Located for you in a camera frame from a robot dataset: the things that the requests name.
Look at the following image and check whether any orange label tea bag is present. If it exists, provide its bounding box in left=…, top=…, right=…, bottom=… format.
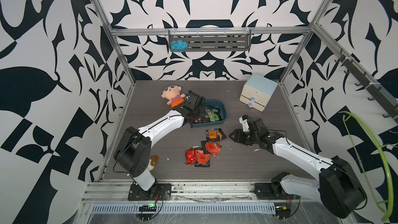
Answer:
left=206, top=128, right=227, bottom=142

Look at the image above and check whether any red label tea bag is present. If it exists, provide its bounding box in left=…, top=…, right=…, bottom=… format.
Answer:
left=205, top=142, right=222, bottom=157
left=194, top=149, right=210, bottom=168

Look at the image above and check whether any red foil tea bag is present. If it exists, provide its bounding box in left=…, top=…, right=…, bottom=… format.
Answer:
left=185, top=149, right=197, bottom=165

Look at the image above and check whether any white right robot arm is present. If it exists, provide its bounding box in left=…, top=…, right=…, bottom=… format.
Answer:
left=229, top=115, right=368, bottom=218

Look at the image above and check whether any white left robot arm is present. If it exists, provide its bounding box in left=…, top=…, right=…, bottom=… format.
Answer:
left=114, top=90, right=206, bottom=192

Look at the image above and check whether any teal plastic storage box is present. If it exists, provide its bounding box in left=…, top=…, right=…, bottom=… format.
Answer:
left=191, top=100, right=227, bottom=128

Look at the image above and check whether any plush baby doll toy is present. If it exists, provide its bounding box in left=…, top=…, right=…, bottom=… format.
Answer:
left=161, top=85, right=186, bottom=108

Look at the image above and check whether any cream blue mini drawer cabinet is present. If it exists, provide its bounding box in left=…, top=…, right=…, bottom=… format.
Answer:
left=239, top=74, right=278, bottom=112

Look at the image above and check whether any blue scrunchy sponge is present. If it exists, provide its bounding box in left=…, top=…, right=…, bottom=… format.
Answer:
left=170, top=39, right=188, bottom=52

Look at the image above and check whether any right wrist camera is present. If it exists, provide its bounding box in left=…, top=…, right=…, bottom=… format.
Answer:
left=239, top=115, right=251, bottom=132

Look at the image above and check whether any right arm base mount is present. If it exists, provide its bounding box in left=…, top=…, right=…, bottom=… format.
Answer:
left=252, top=183, right=300, bottom=200

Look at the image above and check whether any grey wall shelf rack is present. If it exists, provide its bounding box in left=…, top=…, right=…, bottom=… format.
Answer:
left=168, top=29, right=251, bottom=52

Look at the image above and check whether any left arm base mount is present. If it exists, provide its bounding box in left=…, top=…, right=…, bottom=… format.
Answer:
left=127, top=182, right=172, bottom=201

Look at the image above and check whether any dark hook rail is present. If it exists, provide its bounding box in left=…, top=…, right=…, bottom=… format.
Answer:
left=335, top=48, right=398, bottom=122

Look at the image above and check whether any green hose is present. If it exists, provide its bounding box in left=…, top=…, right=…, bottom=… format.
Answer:
left=338, top=111, right=394, bottom=222

